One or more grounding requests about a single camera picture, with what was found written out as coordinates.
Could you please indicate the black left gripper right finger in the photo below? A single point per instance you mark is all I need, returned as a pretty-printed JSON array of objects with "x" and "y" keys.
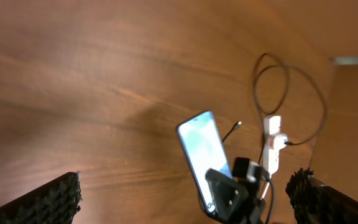
[{"x": 314, "y": 202}]

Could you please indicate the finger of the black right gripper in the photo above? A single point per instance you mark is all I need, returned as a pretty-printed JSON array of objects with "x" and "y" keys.
[{"x": 229, "y": 197}]

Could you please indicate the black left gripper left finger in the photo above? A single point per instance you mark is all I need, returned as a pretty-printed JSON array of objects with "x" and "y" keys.
[{"x": 56, "y": 202}]

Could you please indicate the blue Galaxy smartphone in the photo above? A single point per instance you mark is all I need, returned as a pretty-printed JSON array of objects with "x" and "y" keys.
[{"x": 203, "y": 148}]

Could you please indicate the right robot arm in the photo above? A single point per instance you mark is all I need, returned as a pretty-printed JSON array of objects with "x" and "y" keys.
[{"x": 254, "y": 206}]

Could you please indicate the white USB charger plug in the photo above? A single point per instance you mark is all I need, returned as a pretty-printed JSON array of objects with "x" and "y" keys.
[{"x": 277, "y": 141}]

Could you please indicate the brown cardboard backdrop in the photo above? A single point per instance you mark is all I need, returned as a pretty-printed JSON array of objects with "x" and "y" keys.
[{"x": 332, "y": 27}]

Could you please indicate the white power strip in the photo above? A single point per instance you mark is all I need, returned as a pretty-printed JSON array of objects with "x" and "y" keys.
[{"x": 271, "y": 125}]

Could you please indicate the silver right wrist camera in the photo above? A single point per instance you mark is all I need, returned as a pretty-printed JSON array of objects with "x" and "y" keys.
[{"x": 248, "y": 170}]

